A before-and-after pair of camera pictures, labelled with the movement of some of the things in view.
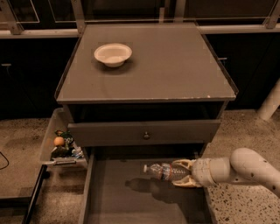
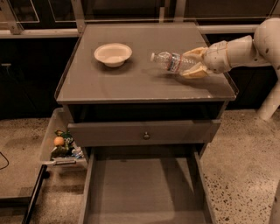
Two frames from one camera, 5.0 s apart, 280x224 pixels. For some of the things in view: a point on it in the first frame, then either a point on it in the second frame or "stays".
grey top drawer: x=145 y=133 stays
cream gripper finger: x=185 y=182 → x=199 y=72
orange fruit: x=59 y=141 stays
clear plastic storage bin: x=57 y=146 stays
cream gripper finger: x=184 y=162 → x=198 y=52
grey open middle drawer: x=115 y=189 stays
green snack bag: x=66 y=150 stays
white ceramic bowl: x=113 y=54 stays
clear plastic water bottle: x=165 y=171 → x=172 y=61
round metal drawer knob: x=146 y=136 stays
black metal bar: x=43 y=174 stays
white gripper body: x=200 y=171 → x=215 y=57
